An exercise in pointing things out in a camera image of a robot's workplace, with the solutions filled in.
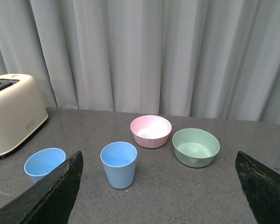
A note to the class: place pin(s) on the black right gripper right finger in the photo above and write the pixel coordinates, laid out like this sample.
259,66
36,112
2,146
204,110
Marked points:
261,186

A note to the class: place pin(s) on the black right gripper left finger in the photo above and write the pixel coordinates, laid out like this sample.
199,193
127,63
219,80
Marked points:
50,200

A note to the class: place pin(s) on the blue plastic cup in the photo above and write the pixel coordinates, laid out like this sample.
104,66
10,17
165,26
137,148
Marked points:
119,162
43,162

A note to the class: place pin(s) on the green plastic bowl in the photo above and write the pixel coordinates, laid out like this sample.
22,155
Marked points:
194,147

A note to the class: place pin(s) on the cream white toaster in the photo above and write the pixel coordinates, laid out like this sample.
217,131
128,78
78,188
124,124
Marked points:
22,110

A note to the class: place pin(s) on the pink plastic bowl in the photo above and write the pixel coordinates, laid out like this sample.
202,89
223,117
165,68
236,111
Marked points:
150,131

